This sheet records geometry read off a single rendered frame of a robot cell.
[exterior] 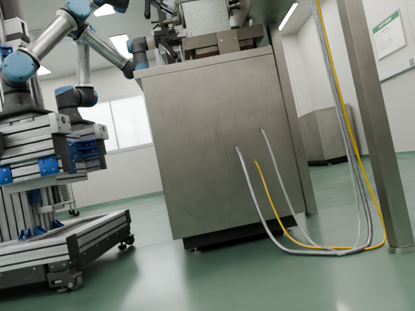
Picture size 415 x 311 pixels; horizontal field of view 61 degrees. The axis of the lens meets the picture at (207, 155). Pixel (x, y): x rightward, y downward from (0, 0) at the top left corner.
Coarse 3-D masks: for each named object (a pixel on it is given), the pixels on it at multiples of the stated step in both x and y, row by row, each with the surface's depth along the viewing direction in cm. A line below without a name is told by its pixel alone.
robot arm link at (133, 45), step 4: (144, 36) 188; (128, 40) 188; (132, 40) 187; (136, 40) 187; (140, 40) 187; (144, 40) 187; (128, 44) 187; (132, 44) 187; (136, 44) 187; (140, 44) 187; (144, 44) 187; (128, 48) 187; (132, 48) 187; (136, 48) 187; (140, 48) 187; (144, 48) 189; (128, 52) 189; (132, 52) 188
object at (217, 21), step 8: (200, 16) 192; (208, 16) 192; (216, 16) 193; (224, 16) 193; (192, 24) 192; (200, 24) 192; (208, 24) 192; (216, 24) 192; (224, 24) 193; (192, 32) 192; (200, 32) 192; (208, 32) 192
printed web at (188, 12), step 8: (200, 0) 195; (208, 0) 194; (216, 0) 193; (224, 0) 193; (184, 8) 192; (192, 8) 192; (200, 8) 192; (208, 8) 193; (216, 8) 193; (224, 8) 193; (184, 16) 192; (192, 16) 192
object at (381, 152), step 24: (336, 0) 122; (360, 0) 117; (360, 24) 117; (360, 48) 116; (360, 72) 116; (288, 96) 206; (360, 96) 119; (288, 120) 206; (384, 120) 116; (384, 144) 116; (384, 168) 115; (312, 192) 205; (384, 192) 116; (384, 216) 119; (408, 216) 115; (408, 240) 115
